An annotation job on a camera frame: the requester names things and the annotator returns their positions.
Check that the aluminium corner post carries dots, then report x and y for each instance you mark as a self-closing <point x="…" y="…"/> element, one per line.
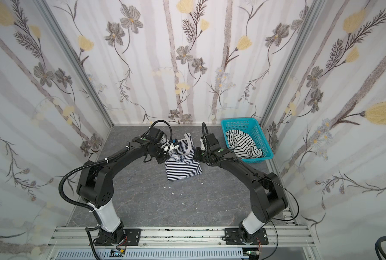
<point x="302" y="37"/>
<point x="72" y="57"/>

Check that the aluminium corner post right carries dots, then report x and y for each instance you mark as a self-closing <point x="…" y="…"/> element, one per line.
<point x="302" y="37"/>

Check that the green circuit board right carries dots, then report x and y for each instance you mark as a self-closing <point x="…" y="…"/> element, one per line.
<point x="252" y="254"/>

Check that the white slotted cable duct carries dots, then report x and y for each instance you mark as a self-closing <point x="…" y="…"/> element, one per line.
<point x="177" y="254"/>

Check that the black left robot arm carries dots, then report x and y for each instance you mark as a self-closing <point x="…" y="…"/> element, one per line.
<point x="96" y="185"/>

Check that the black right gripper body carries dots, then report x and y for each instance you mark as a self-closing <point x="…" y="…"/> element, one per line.
<point x="199" y="154"/>

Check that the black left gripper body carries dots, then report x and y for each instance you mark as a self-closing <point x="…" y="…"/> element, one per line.
<point x="163" y="155"/>

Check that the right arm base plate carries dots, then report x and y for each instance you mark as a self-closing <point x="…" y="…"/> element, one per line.
<point x="239" y="236"/>

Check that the blue white striped tank top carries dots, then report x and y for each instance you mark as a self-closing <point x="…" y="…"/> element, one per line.
<point x="181" y="164"/>

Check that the green circuit board left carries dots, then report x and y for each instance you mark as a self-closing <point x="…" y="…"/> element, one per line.
<point x="117" y="253"/>

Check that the black white striped tank top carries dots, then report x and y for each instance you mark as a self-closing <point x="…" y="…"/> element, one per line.
<point x="243" y="145"/>

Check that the teal plastic basket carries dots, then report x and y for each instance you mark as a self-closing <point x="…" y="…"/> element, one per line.
<point x="251" y="127"/>

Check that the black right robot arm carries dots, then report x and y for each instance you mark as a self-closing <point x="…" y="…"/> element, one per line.
<point x="267" y="195"/>

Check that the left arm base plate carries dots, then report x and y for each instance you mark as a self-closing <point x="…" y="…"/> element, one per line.
<point x="129" y="237"/>

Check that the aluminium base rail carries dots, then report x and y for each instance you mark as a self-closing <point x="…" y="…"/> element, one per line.
<point x="211" y="237"/>

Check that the green circuit board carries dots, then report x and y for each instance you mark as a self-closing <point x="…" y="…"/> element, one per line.
<point x="117" y="253"/>
<point x="252" y="254"/>

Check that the aluminium corner post left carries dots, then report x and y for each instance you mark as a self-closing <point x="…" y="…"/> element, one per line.
<point x="72" y="57"/>

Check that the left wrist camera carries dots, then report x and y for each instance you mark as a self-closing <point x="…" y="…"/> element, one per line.
<point x="173" y="144"/>

